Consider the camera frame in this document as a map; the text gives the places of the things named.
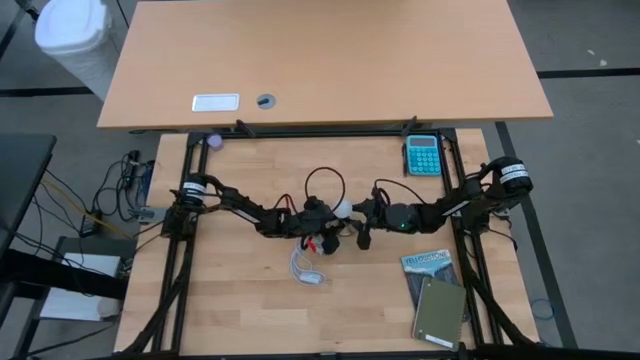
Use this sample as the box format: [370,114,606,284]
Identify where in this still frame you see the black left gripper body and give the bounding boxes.
[282,207,337,237]

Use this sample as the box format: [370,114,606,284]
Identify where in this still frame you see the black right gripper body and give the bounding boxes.
[367,202,419,234]

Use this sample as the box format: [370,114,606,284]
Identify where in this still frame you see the white lightbulb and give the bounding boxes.
[332,199,354,220]

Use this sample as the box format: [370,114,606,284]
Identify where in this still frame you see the white cord with inline switch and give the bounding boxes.
[289,242,329,287]

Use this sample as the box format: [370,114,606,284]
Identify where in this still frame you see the Yellowstone book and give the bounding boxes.
[400,248,464,314]

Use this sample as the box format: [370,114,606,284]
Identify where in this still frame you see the teal calculator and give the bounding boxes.
[404,134,444,178]

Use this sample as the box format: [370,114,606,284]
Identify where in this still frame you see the green spiral notebook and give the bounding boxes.
[411,276,468,350]

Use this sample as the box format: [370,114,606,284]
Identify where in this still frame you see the light wooden desk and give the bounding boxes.
[97,0,555,132]

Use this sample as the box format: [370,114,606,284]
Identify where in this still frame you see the black power strip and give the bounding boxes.
[122,149,144,189]

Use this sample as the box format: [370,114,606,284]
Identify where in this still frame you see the black power adapter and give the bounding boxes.
[79,213,100,239]

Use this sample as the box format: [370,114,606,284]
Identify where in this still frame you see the white box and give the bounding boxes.
[39,252,124,322]

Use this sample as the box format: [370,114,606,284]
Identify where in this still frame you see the black steel beam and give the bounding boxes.
[0,248,130,301]

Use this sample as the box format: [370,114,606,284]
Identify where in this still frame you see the white trash bin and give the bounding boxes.
[33,0,121,101]

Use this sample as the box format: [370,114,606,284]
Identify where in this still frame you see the dark grey side table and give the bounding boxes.
[0,132,57,261]

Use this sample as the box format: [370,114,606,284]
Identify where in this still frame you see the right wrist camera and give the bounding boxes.
[372,204,395,225]

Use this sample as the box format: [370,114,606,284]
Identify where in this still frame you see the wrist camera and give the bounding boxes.
[292,217,317,237]
[372,204,395,225]

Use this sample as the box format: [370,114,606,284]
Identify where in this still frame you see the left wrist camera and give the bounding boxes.
[292,217,317,237]

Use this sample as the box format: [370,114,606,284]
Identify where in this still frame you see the black right camera cable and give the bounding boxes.
[372,178,429,206]

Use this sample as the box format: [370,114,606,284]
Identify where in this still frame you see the black camera cable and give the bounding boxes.
[304,166,347,201]
[372,178,429,206]

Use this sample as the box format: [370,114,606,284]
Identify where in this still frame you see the red arm wire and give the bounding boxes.
[272,193,296,214]

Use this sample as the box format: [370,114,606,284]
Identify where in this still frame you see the black left camera cable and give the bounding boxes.
[304,166,347,201]

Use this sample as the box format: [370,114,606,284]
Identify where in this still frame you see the grey metal bracket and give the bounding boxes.
[128,206,169,225]

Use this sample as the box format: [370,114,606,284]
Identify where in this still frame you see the black floor cable bundle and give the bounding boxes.
[29,149,157,241]

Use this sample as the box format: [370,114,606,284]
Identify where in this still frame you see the yellow floor cable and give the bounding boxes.
[42,177,132,240]

